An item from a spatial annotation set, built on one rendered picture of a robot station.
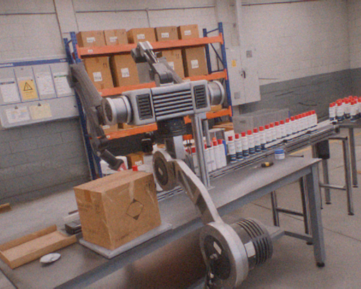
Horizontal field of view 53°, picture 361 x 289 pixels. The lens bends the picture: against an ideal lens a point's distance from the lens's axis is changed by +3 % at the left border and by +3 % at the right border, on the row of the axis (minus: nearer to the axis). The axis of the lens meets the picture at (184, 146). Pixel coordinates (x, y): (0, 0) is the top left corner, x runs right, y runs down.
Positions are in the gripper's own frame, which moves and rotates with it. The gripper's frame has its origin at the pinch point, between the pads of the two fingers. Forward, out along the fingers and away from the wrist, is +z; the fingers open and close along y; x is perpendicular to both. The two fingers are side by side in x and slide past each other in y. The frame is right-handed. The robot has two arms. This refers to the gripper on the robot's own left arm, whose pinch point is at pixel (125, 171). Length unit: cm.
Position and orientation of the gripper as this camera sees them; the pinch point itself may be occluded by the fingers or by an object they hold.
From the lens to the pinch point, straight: 215.6
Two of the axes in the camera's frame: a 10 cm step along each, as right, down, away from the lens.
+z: 6.1, 6.0, 5.3
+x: -4.8, 8.0, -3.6
